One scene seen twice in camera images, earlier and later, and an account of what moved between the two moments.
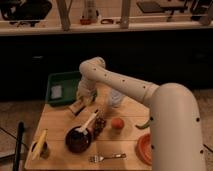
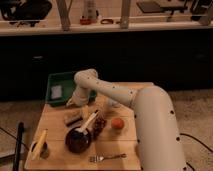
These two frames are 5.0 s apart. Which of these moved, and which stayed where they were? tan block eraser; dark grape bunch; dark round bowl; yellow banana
Moved: tan block eraser
Stayed: yellow banana; dark round bowl; dark grape bunch
